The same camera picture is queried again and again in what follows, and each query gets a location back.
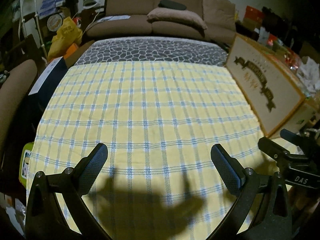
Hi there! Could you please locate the cardboard box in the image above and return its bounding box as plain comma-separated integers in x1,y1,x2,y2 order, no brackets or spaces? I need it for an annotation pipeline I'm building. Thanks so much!
226,34,317,139

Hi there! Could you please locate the yellow plaid tablecloth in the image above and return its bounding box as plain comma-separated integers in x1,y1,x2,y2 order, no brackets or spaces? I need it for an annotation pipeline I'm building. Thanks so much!
27,61,277,239

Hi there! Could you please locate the beige crumpled cloth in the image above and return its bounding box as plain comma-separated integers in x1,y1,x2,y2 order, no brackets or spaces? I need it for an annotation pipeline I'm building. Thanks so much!
296,56,319,98

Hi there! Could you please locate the dark blue box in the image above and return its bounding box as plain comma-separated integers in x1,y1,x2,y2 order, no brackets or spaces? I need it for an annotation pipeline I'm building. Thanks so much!
29,57,68,109

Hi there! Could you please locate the brown armchair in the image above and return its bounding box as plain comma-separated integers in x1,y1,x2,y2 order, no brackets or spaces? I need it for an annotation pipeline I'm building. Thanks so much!
0,60,37,148

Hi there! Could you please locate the red boxes stack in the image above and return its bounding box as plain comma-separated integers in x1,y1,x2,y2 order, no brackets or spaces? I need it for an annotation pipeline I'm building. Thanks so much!
242,5,264,30

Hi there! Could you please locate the grey pebble pattern mat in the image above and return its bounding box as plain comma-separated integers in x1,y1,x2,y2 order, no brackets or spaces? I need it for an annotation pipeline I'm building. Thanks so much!
75,37,228,66

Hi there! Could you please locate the yellow plastic bag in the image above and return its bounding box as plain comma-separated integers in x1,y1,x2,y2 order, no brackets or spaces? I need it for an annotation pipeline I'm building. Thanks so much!
48,17,83,61

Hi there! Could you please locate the beige pillow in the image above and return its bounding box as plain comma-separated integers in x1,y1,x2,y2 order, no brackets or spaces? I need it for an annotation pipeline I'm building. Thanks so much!
147,7,207,30

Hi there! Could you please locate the brown sofa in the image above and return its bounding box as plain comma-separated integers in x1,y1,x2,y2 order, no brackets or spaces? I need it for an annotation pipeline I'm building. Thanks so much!
87,0,236,45

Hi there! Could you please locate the black remote on sofa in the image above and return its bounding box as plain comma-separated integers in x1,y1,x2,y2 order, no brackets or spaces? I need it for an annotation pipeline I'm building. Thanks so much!
158,0,187,10

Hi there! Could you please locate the white clothes rack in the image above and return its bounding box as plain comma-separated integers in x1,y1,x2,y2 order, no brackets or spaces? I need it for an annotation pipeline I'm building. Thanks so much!
18,0,48,60

